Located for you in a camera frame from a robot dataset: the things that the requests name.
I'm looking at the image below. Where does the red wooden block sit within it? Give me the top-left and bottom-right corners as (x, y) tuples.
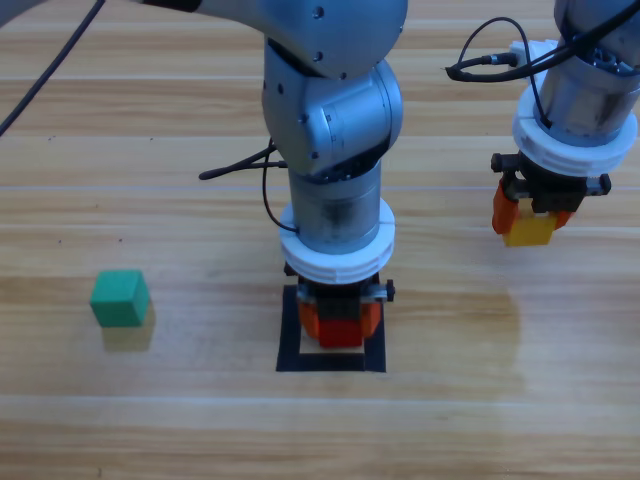
(318, 319), (363, 350)

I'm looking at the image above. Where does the black tape square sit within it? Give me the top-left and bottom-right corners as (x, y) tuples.
(275, 284), (388, 374)

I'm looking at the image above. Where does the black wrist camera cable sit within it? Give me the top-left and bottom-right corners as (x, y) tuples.
(442, 17), (556, 129)
(198, 137), (301, 236)

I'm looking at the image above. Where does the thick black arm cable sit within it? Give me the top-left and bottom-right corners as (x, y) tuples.
(0, 0), (107, 137)
(522, 0), (640, 71)

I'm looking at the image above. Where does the green wooden block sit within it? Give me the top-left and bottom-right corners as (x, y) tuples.
(89, 269), (151, 329)

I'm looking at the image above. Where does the yellow wooden block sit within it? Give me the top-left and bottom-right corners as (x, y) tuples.
(503, 217), (556, 248)

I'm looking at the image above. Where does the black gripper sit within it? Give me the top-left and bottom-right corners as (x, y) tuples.
(490, 151), (612, 236)
(283, 262), (396, 346)

